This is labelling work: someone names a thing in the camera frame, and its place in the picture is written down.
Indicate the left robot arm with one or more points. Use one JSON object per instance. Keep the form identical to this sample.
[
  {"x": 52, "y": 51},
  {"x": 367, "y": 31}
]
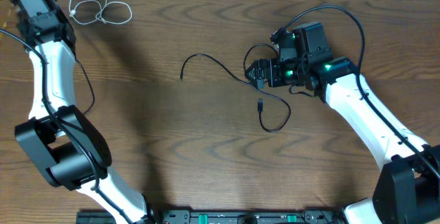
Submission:
[{"x": 66, "y": 148}]

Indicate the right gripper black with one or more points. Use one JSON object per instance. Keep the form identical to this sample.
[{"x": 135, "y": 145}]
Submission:
[{"x": 260, "y": 66}]

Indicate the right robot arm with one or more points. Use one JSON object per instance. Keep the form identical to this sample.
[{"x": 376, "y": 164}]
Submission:
[{"x": 407, "y": 190}]

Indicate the brown cardboard box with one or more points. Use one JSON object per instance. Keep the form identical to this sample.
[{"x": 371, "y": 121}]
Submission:
[{"x": 8, "y": 19}]

